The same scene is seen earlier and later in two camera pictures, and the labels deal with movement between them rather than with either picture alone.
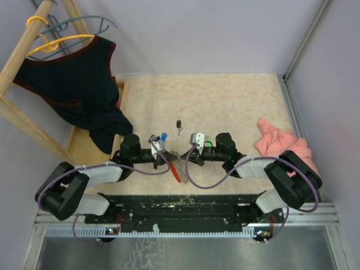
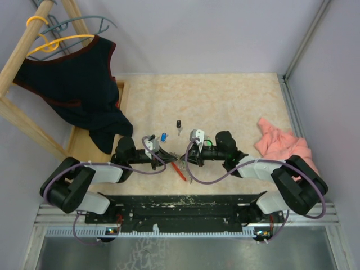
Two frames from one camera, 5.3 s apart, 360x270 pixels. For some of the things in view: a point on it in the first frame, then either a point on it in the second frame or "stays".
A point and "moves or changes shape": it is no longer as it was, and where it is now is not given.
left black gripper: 169,157 stays
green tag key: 208,143 stays
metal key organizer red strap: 179,169 moves or changes shape
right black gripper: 193,158 stays
